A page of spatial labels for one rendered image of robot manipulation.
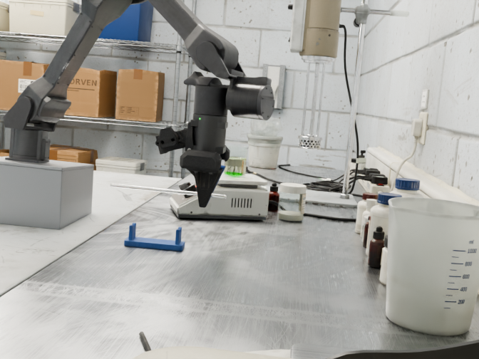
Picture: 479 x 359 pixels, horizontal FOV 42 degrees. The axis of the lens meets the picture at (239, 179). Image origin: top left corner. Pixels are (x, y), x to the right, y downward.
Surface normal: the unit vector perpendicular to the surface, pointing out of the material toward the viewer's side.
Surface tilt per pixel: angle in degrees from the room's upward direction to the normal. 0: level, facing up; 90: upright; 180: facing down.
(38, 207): 90
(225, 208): 90
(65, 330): 0
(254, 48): 90
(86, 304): 0
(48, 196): 90
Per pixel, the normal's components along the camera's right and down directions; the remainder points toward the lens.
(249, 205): 0.25, 0.14
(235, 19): -0.10, 0.12
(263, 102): 0.90, 0.14
